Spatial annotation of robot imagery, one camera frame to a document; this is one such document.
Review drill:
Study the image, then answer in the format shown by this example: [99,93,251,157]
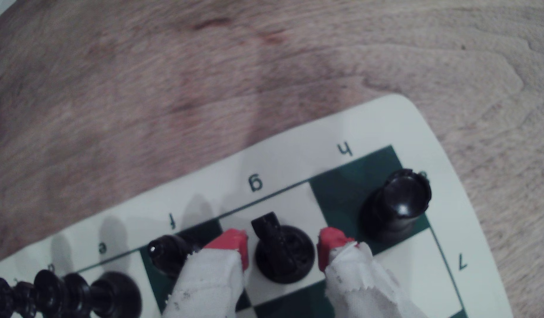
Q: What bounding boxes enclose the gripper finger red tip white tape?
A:
[317,227,427,318]
[161,229,249,318]

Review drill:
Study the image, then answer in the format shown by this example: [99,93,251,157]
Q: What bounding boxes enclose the black chess knight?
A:
[251,212,316,284]

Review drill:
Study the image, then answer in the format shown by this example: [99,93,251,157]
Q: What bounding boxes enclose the black chess bishop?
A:
[147,234,202,279]

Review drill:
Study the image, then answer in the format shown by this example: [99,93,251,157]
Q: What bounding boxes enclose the black chess king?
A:
[33,269,143,318]

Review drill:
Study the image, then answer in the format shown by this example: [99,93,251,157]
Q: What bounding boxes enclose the black chess rook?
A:
[359,169,432,244]

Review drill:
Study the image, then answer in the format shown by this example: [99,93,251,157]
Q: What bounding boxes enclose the green white chess mat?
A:
[0,94,515,318]

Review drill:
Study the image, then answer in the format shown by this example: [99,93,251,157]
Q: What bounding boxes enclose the black chess queen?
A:
[0,277,36,318]

